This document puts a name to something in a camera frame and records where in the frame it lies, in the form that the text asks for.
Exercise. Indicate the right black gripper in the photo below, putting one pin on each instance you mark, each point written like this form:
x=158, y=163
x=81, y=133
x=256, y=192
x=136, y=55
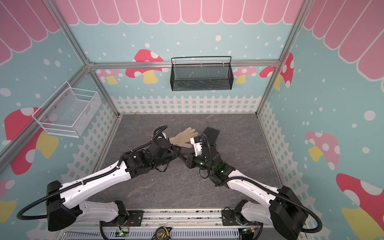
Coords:
x=207, y=142

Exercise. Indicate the beige knit work glove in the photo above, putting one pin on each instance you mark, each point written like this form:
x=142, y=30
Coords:
x=183, y=139

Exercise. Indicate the white mesh wall basket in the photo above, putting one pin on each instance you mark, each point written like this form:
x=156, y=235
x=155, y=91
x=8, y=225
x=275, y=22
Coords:
x=68, y=112

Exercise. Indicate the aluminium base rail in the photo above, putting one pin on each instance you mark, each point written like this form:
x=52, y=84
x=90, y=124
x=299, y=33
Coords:
x=183, y=217

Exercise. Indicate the black mesh wall basket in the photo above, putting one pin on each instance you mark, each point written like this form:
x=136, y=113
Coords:
x=208, y=73

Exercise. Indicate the yellow black tape measure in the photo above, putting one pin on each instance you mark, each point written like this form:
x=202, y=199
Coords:
x=162, y=233

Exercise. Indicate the green circuit board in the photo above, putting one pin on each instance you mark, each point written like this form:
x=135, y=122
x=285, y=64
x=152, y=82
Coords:
x=122, y=233

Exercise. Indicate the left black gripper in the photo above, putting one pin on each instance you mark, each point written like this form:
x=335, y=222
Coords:
x=174, y=151

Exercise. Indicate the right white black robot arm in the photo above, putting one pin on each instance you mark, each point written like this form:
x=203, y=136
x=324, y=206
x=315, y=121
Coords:
x=261, y=192

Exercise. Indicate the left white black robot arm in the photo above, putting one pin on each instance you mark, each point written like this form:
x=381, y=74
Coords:
x=66, y=204

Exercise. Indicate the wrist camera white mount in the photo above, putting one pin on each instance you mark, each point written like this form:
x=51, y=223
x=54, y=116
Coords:
x=197, y=143
x=160, y=135

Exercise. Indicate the flat black box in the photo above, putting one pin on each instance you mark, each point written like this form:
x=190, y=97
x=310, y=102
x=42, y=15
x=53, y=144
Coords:
x=212, y=135

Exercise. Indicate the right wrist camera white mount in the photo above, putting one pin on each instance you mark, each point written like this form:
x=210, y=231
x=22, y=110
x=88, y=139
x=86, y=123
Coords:
x=197, y=143

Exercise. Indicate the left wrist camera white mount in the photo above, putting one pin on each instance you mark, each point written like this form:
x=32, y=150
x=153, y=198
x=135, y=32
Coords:
x=160, y=135

